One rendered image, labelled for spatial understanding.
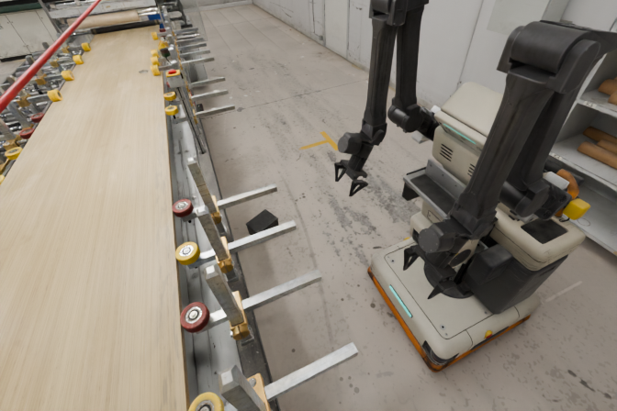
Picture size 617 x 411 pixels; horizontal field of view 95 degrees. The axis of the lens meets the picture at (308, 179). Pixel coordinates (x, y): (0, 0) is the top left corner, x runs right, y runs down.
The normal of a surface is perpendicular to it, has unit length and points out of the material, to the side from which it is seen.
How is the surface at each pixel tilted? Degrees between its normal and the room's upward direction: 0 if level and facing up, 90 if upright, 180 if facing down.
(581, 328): 0
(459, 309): 0
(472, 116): 42
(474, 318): 0
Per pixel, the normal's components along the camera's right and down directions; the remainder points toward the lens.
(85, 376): -0.06, -0.75
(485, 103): -0.66, -0.35
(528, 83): -0.92, 0.32
